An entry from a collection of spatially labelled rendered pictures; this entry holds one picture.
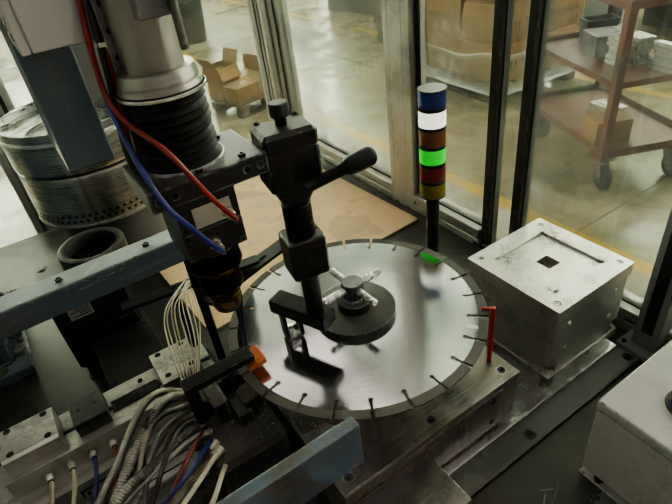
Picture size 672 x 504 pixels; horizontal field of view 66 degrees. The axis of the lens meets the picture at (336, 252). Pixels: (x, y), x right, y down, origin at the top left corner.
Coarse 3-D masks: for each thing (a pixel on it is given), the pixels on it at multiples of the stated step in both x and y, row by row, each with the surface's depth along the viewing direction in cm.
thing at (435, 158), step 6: (420, 150) 86; (426, 150) 85; (432, 150) 84; (438, 150) 84; (444, 150) 85; (420, 156) 86; (426, 156) 85; (432, 156) 85; (438, 156) 85; (444, 156) 86; (420, 162) 87; (426, 162) 86; (432, 162) 86; (438, 162) 86; (444, 162) 87
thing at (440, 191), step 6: (420, 186) 90; (426, 186) 89; (432, 186) 88; (438, 186) 88; (444, 186) 90; (420, 192) 91; (426, 192) 89; (432, 192) 89; (438, 192) 89; (444, 192) 90; (426, 198) 90; (432, 198) 90; (438, 198) 90
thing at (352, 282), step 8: (336, 272) 71; (376, 272) 71; (344, 280) 69; (352, 280) 69; (360, 280) 69; (368, 280) 70; (344, 288) 68; (352, 288) 68; (360, 288) 68; (328, 296) 67; (336, 296) 68; (344, 296) 69; (352, 296) 68; (360, 296) 67; (368, 296) 67; (328, 304) 67; (352, 304) 69; (376, 304) 66
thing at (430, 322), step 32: (352, 256) 82; (384, 256) 81; (288, 288) 78; (416, 288) 74; (448, 288) 74; (256, 320) 73; (288, 320) 72; (416, 320) 69; (448, 320) 68; (288, 352) 67; (320, 352) 66; (352, 352) 66; (384, 352) 65; (416, 352) 65; (448, 352) 64; (288, 384) 63; (320, 384) 62; (352, 384) 62; (384, 384) 61; (416, 384) 61
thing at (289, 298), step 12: (312, 288) 60; (276, 300) 66; (288, 300) 65; (300, 300) 65; (312, 300) 61; (276, 312) 66; (288, 312) 65; (300, 312) 63; (312, 312) 62; (324, 312) 63; (300, 324) 67; (312, 324) 63; (324, 324) 62; (288, 336) 68
